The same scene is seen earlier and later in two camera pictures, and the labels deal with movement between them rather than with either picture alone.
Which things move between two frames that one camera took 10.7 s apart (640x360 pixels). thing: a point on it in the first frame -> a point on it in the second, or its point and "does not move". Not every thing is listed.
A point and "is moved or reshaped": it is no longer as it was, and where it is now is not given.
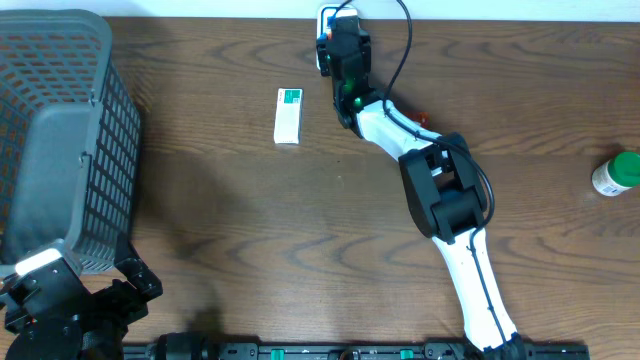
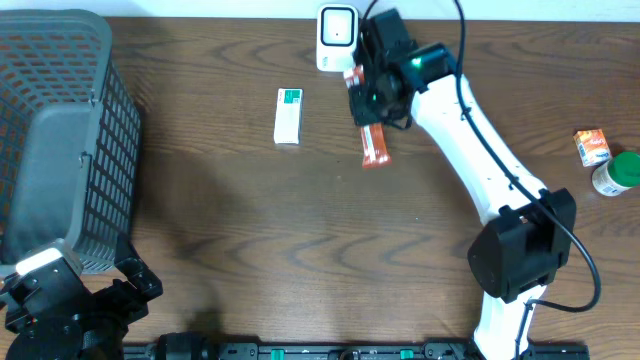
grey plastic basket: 70,138 does not move
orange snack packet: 424,118 is moved or reshaped
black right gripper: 325,63 -> 362,114
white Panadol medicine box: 288,116 does not move
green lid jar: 620,173 does not move
